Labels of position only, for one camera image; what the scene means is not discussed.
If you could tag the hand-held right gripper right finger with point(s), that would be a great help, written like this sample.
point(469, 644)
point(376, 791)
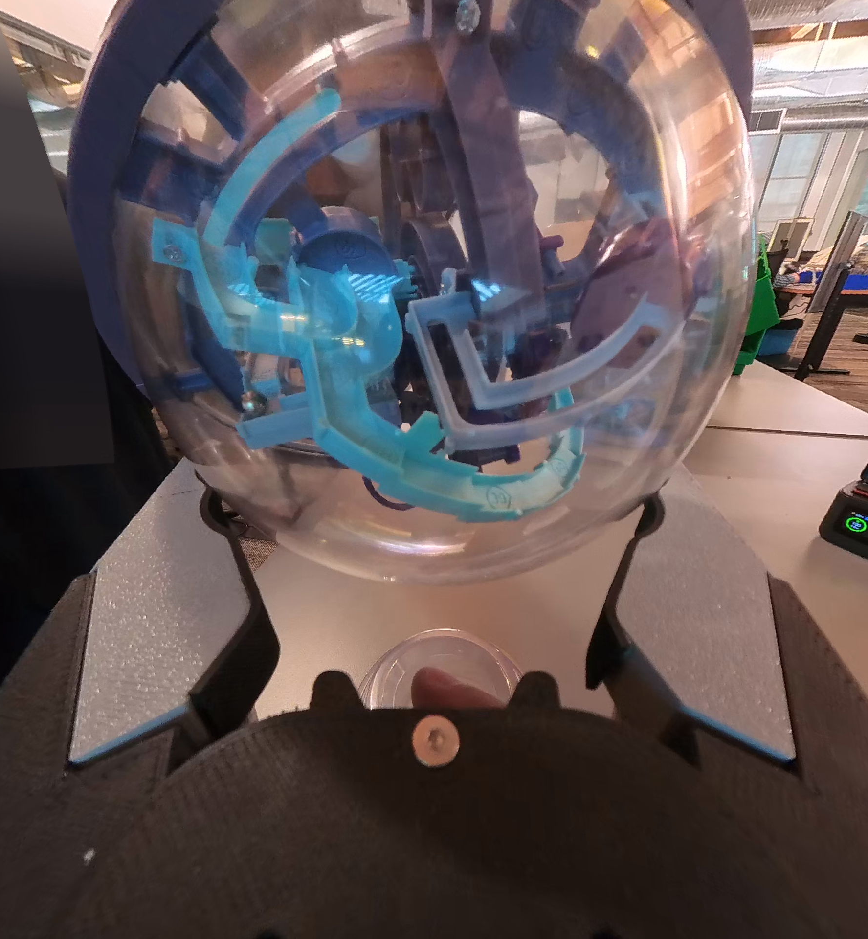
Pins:
point(705, 631)

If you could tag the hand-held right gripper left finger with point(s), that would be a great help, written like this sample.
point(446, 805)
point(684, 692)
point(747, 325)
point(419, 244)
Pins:
point(162, 623)

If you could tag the clear plastic maze ball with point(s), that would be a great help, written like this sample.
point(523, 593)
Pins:
point(419, 293)

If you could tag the clear plastic ball stand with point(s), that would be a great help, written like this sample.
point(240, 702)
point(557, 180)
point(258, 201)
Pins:
point(397, 660)

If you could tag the green plastic bin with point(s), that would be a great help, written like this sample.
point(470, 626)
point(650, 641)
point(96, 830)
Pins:
point(767, 315)

